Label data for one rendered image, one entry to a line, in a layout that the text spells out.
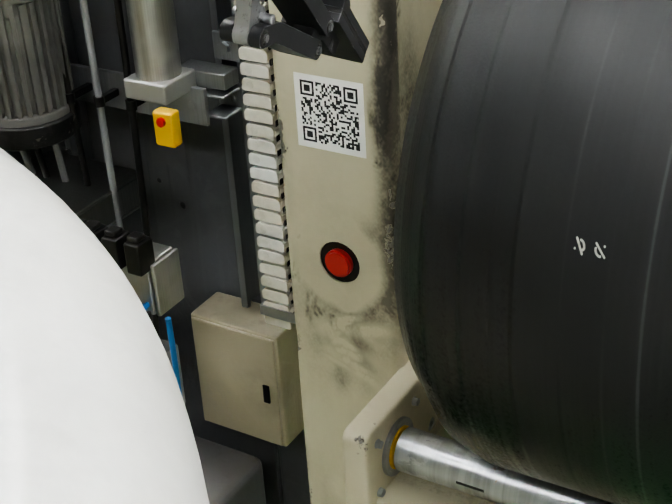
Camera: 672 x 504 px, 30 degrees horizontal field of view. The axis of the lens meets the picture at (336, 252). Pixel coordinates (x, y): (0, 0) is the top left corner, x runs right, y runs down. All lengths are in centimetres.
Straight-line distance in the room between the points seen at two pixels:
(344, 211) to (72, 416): 100
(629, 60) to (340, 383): 58
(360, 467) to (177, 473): 99
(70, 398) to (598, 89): 68
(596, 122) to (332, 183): 40
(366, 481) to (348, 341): 16
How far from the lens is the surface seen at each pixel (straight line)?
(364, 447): 120
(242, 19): 68
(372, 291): 125
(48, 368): 24
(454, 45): 93
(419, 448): 123
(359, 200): 120
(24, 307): 25
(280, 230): 129
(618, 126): 87
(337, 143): 119
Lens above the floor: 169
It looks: 30 degrees down
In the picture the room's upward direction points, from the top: 4 degrees counter-clockwise
